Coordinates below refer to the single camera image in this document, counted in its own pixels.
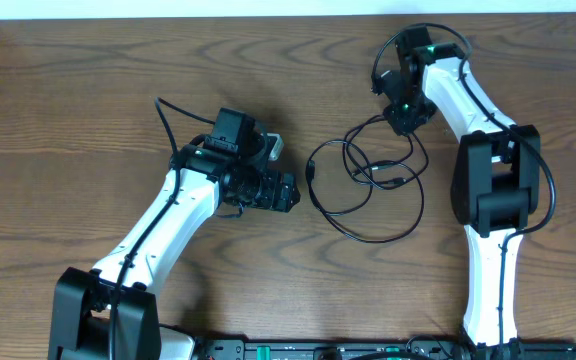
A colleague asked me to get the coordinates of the black usb cable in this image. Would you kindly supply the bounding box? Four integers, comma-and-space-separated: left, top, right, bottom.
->
305, 138, 426, 245
341, 114, 430, 191

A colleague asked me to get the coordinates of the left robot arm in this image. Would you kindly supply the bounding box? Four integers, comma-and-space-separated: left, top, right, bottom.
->
48, 108, 300, 359

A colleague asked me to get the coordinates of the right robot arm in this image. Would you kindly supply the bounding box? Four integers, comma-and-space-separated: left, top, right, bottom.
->
371, 23, 543, 354

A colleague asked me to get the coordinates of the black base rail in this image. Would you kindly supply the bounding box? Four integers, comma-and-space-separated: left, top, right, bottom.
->
191, 336, 576, 360

